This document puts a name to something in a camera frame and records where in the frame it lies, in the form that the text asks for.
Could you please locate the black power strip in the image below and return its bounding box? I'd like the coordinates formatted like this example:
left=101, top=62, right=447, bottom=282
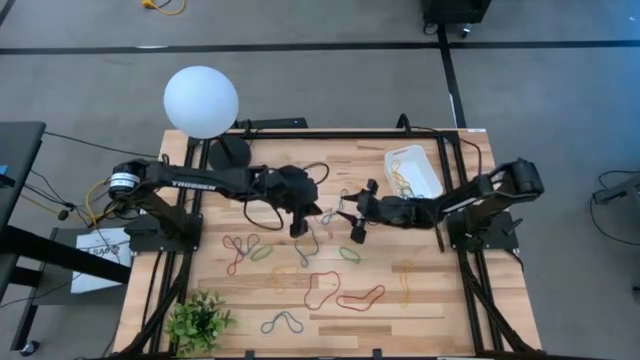
left=234, top=118, right=309, bottom=130

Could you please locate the grey side table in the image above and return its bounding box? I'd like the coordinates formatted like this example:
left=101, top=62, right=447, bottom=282
left=30, top=227, right=132, bottom=307

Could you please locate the thick red rubber band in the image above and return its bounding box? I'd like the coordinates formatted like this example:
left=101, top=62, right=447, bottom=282
left=335, top=284, right=387, bottom=312

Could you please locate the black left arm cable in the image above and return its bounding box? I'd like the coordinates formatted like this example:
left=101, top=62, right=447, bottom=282
left=243, top=162, right=331, bottom=232

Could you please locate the thin red rubber band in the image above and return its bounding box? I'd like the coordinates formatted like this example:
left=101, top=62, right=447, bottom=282
left=222, top=234, right=251, bottom=277

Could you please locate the white printed paper sheet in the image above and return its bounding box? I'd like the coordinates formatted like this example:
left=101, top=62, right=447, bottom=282
left=69, top=227, right=133, bottom=295

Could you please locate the black aluminium table frame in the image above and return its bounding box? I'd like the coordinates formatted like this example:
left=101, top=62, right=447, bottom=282
left=115, top=128, right=546, bottom=360

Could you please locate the white globe lamp black base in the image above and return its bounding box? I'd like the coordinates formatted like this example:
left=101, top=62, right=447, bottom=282
left=163, top=65, right=252, bottom=172

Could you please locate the black wheeled cart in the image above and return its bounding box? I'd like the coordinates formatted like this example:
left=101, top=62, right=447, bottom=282
left=422, top=0, right=494, bottom=37

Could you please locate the white plastic bin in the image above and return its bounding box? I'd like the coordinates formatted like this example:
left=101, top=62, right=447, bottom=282
left=383, top=144, right=445, bottom=201

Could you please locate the black desk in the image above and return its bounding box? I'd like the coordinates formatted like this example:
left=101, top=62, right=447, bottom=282
left=0, top=121, right=133, bottom=357

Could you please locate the yellow floor cable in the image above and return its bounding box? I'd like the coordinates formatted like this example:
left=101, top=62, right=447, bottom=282
left=141, top=0, right=187, bottom=16

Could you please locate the green rubber band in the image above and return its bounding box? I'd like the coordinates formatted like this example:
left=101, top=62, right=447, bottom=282
left=338, top=245, right=362, bottom=265
left=249, top=243, right=274, bottom=262

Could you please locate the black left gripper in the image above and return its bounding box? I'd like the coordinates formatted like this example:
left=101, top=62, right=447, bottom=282
left=264, top=164, right=321, bottom=239

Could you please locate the yellow rubber band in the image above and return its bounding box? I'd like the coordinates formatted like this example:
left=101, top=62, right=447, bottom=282
left=398, top=258, right=415, bottom=307
left=271, top=264, right=300, bottom=294
left=390, top=159, right=416, bottom=198

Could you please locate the small green artificial plant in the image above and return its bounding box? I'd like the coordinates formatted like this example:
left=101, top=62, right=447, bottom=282
left=164, top=289, right=237, bottom=357

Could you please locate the brown rubber band loop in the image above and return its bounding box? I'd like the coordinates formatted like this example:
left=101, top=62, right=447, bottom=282
left=303, top=270, right=342, bottom=311

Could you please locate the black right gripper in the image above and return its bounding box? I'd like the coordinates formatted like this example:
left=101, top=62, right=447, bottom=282
left=337, top=179, right=419, bottom=245

